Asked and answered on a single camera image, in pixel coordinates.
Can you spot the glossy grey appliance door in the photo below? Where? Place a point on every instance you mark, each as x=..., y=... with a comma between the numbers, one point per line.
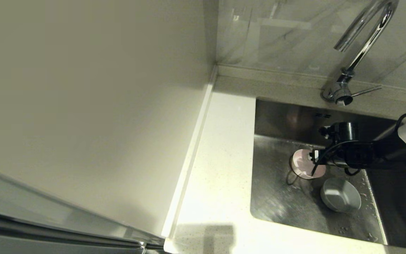
x=12, y=197

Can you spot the white bowl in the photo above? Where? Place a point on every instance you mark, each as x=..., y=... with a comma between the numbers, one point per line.
x=341, y=195

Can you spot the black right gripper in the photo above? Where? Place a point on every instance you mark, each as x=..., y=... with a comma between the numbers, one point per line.
x=354, y=155

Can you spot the chrome gooseneck faucet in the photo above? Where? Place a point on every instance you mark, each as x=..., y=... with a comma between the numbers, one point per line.
x=340, y=90

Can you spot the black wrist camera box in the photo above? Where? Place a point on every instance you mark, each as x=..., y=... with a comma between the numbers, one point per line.
x=324, y=132

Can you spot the white cabinet side panel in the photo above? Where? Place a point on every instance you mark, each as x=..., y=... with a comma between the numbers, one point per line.
x=83, y=88

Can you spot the pink bowl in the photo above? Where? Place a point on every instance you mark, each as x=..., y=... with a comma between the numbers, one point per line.
x=300, y=165

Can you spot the stainless steel sink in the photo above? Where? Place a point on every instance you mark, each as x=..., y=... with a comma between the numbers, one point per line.
x=280, y=197

